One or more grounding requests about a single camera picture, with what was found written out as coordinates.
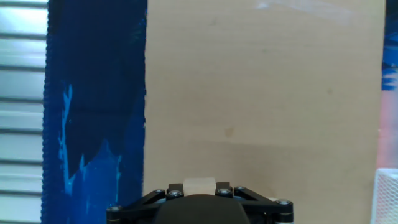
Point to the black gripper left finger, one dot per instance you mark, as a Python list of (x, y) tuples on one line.
[(140, 205)]

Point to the small wooden block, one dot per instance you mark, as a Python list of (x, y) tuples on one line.
[(199, 186)]

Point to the brown cardboard sheet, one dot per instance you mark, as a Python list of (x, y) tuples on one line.
[(264, 93)]

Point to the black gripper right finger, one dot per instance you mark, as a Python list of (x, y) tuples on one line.
[(264, 205)]

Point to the white mesh basket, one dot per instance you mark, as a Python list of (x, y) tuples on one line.
[(387, 196)]

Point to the printed forest landscape mat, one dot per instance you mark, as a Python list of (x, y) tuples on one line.
[(93, 109)]

